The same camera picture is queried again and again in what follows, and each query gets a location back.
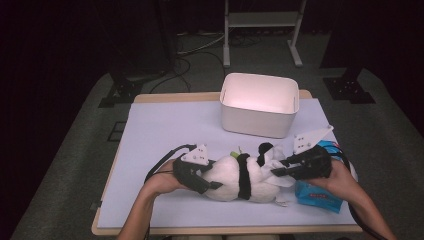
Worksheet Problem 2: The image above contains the white wet wipe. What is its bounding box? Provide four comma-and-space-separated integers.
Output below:
261, 149, 298, 188

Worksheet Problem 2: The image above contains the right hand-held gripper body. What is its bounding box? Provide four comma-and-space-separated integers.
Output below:
293, 124, 335, 181

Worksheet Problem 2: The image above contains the black stand base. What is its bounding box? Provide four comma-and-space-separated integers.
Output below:
98, 71, 144, 109
322, 66, 377, 105

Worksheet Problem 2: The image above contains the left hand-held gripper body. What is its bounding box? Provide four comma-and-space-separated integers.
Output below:
173, 143, 210, 188

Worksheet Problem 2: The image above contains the hand-held gripper black cable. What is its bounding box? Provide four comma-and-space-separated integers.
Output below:
324, 144, 389, 240
144, 143, 198, 184

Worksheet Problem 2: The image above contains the white metal stand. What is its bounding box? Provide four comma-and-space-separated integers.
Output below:
222, 0, 308, 69

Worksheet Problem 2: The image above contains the right hand-held gripper black cable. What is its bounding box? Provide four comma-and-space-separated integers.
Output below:
324, 144, 389, 240

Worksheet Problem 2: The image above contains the white plastic storage box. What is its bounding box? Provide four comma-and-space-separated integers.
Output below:
219, 72, 300, 139

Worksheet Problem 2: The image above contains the black floor cable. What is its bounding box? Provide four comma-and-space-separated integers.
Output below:
149, 51, 226, 94

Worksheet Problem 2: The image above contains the left hand-held gripper black cable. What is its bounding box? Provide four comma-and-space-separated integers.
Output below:
144, 143, 198, 184

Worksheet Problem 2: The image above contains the panda plush toy with bamboo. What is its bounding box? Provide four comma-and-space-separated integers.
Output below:
199, 142, 298, 206

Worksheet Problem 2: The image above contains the person's right hand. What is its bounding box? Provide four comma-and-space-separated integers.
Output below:
306, 159, 361, 204

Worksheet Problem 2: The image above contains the person's left hand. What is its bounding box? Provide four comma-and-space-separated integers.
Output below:
146, 160, 189, 198

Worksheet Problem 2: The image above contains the grey floor cable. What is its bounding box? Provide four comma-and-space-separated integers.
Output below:
176, 31, 231, 56

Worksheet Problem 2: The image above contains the blue wet wipes packet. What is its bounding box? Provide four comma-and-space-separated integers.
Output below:
294, 139, 344, 214

